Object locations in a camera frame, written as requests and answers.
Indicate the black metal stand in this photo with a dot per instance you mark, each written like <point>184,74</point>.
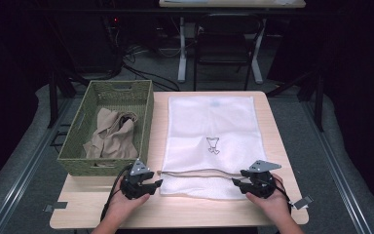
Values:
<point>53,104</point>
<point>319,107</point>

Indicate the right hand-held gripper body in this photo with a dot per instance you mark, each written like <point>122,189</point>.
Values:
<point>263,183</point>

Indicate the person's right hand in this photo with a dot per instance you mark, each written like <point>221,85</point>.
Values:
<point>274,206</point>

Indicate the person's left hand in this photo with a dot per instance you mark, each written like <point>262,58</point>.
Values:
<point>123,206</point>

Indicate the green woven basket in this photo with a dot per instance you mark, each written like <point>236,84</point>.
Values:
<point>110,89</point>

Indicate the white desk leg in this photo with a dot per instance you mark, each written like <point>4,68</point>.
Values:
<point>256,65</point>
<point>182,58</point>

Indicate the white mesh laundry bag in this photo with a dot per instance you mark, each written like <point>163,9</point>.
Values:
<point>207,123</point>

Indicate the beige pants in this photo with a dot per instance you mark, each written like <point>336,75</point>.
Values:
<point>113,139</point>

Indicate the person's dark clothing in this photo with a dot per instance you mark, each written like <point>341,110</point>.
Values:
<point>188,231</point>

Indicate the black chair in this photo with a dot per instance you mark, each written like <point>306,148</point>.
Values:
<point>222,45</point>

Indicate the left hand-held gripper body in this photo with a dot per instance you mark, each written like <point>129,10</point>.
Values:
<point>136,187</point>

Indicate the metal floor rail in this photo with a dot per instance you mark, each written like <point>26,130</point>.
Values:
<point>332,162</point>
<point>32,165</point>

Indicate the grey tape strip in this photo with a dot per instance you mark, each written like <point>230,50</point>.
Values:
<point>58,205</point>
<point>303,202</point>

